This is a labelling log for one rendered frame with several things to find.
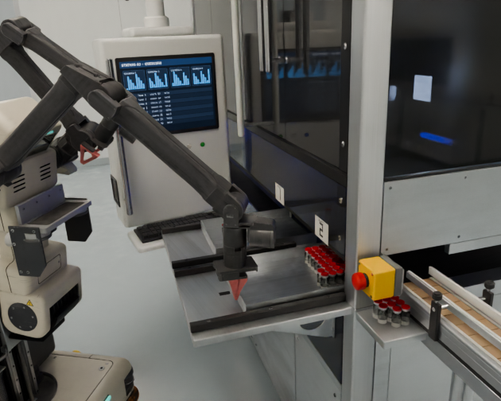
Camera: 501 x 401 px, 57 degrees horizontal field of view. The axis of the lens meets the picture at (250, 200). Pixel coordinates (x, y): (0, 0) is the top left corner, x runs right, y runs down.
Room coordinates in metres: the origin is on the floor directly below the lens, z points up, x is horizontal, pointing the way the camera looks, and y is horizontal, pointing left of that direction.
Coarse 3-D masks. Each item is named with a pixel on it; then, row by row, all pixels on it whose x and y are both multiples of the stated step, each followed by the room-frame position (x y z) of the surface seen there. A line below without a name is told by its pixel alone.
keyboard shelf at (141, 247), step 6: (156, 222) 1.85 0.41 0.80; (132, 234) 1.72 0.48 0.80; (132, 240) 1.67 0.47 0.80; (138, 240) 1.65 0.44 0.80; (156, 240) 1.64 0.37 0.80; (162, 240) 1.64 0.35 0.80; (138, 246) 1.60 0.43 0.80; (144, 246) 1.59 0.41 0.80; (150, 246) 1.60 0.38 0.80; (156, 246) 1.60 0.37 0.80; (162, 246) 1.61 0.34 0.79; (138, 252) 1.58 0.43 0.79
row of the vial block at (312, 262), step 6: (306, 252) 1.24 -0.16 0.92; (312, 252) 1.22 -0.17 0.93; (306, 258) 1.24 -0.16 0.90; (312, 258) 1.20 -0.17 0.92; (318, 258) 1.18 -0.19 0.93; (312, 264) 1.20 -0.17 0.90; (318, 264) 1.16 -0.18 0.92; (324, 264) 1.14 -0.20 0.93; (330, 270) 1.11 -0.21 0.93; (330, 276) 1.09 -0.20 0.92; (330, 282) 1.09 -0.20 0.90
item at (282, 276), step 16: (256, 256) 1.25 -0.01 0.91; (272, 256) 1.27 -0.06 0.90; (288, 256) 1.28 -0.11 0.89; (304, 256) 1.29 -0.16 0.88; (256, 272) 1.20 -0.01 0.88; (272, 272) 1.20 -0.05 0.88; (288, 272) 1.19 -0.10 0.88; (304, 272) 1.19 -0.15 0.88; (256, 288) 1.11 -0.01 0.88; (272, 288) 1.11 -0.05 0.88; (288, 288) 1.10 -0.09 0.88; (304, 288) 1.10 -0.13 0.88; (336, 288) 1.04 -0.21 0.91; (240, 304) 1.02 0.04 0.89; (256, 304) 0.98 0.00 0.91; (272, 304) 0.99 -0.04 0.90
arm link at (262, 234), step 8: (224, 208) 0.99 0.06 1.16; (232, 208) 0.99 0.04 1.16; (224, 216) 0.99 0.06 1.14; (232, 216) 0.99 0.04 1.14; (248, 216) 1.03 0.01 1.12; (256, 216) 1.03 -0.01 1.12; (224, 224) 0.99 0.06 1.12; (232, 224) 0.99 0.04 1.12; (240, 224) 1.00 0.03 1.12; (248, 224) 1.00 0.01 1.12; (256, 224) 1.00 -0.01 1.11; (264, 224) 1.00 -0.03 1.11; (272, 224) 1.00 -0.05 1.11; (256, 232) 1.00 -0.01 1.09; (264, 232) 1.00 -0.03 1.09; (272, 232) 0.99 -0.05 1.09; (256, 240) 0.99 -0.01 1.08; (264, 240) 0.99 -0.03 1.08; (272, 240) 0.99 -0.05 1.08
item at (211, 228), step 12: (264, 216) 1.62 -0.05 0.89; (276, 216) 1.63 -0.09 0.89; (288, 216) 1.63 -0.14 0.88; (204, 228) 1.48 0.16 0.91; (216, 228) 1.55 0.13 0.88; (276, 228) 1.52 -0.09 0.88; (288, 228) 1.52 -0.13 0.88; (300, 228) 1.51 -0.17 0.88; (216, 240) 1.44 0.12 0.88; (276, 240) 1.36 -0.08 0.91; (288, 240) 1.37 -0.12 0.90; (300, 240) 1.38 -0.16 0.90; (312, 240) 1.39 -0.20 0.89; (216, 252) 1.31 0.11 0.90
